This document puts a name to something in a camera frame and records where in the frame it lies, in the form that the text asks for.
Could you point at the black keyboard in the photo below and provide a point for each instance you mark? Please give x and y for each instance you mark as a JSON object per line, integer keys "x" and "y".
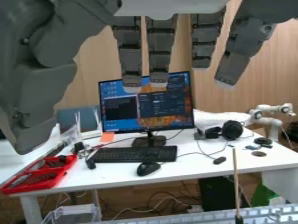
{"x": 133, "y": 154}

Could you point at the thin stick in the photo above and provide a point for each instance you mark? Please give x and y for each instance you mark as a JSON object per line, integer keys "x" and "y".
{"x": 237, "y": 186}

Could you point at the computer monitor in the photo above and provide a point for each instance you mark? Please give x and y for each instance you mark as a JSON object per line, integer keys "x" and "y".
{"x": 151, "y": 110}

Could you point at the white desk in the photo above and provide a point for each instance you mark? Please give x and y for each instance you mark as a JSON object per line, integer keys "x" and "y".
{"x": 190, "y": 166}

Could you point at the small black block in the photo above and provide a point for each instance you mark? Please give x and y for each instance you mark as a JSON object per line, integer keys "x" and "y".
{"x": 91, "y": 164}

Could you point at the black headphones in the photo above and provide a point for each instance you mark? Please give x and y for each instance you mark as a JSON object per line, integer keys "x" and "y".
{"x": 230, "y": 130}

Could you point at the red tray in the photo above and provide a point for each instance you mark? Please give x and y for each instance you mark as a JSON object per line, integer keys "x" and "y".
{"x": 57, "y": 161}
{"x": 31, "y": 181}

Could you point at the small white jointed device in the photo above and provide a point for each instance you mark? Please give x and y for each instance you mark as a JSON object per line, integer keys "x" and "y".
{"x": 266, "y": 115}

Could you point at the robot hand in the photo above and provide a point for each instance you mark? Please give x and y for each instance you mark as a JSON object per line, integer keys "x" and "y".
{"x": 35, "y": 66}

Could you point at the black computer case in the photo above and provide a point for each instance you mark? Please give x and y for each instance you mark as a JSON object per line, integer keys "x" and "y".
{"x": 220, "y": 195}

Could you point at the black mouse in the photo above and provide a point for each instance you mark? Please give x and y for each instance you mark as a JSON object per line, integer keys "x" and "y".
{"x": 148, "y": 168}

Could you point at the orange paper note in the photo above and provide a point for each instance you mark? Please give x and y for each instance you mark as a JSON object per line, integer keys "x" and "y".
{"x": 107, "y": 137}

